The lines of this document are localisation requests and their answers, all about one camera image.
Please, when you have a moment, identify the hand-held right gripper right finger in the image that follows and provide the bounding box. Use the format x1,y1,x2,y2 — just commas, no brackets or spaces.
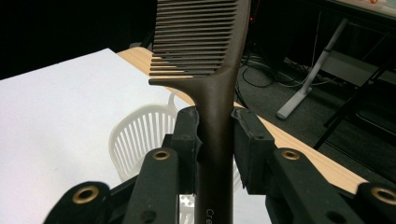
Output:
231,107,276,196

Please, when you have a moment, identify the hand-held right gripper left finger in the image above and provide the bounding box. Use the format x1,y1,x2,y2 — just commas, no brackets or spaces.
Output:
169,105,204,194

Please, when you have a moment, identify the dark brown handle comb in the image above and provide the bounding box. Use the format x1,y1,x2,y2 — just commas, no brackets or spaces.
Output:
148,0,252,224

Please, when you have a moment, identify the white plastic slotted basket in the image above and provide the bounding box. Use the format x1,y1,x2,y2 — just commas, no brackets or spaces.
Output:
107,90,243,224

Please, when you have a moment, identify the grey metal stand leg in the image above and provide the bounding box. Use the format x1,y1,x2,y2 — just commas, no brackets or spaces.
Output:
276,18,349,121

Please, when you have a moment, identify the black stand leg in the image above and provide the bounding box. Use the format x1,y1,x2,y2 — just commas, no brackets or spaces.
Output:
312,31,396,151

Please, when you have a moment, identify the grey flat panel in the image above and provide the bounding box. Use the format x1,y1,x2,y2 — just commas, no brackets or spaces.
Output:
320,49,396,87

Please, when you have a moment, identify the white table sheet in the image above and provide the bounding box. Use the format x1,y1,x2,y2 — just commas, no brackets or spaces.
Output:
0,48,273,224

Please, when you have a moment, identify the background desk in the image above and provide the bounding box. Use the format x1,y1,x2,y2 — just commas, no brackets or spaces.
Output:
325,0,396,20

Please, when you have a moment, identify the black floor cable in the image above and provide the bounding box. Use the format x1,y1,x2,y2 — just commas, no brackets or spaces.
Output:
236,54,276,90

